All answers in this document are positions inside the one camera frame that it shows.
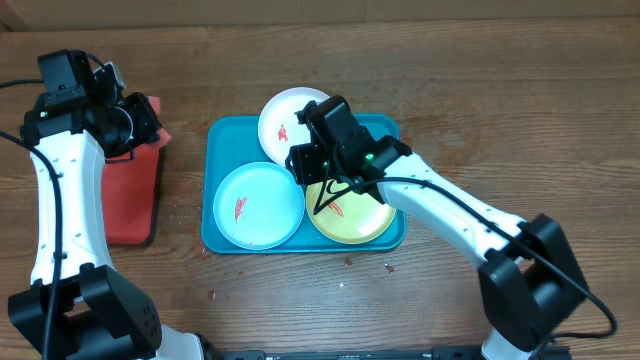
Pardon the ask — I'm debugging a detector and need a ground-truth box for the white round plate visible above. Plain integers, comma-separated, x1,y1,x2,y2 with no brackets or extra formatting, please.
258,87,329,167

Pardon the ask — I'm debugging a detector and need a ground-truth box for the light blue round plate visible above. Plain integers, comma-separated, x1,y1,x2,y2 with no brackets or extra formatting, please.
212,162,306,251

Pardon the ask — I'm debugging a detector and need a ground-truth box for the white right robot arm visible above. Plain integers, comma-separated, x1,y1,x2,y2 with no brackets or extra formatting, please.
285,136,587,359

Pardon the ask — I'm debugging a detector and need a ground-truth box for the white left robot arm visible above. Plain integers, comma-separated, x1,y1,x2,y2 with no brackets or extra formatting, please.
8,60,215,359

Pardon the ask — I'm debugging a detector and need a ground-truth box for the dark tray with red liquid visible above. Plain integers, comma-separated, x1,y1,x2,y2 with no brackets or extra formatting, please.
102,128,171,246

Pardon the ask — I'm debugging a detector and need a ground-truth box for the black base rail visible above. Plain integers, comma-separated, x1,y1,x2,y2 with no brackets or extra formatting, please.
222,345,483,360

